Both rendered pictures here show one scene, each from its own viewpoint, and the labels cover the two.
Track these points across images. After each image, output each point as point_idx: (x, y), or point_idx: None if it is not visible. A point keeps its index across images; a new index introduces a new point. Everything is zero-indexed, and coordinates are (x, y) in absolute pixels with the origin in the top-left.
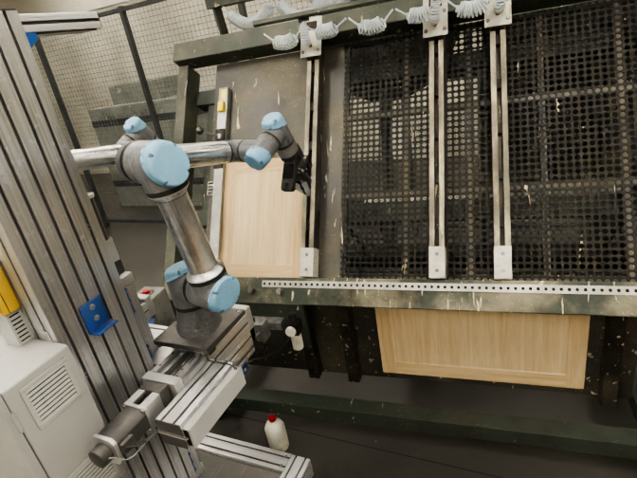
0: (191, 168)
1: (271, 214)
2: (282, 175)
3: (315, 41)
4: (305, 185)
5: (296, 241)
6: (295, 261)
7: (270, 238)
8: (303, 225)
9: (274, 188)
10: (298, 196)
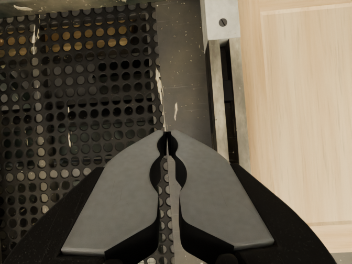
0: None
1: (326, 119)
2: (310, 209)
3: None
4: (112, 201)
5: (256, 63)
6: (253, 20)
7: (320, 65)
8: (239, 91)
9: (327, 180)
10: (264, 162)
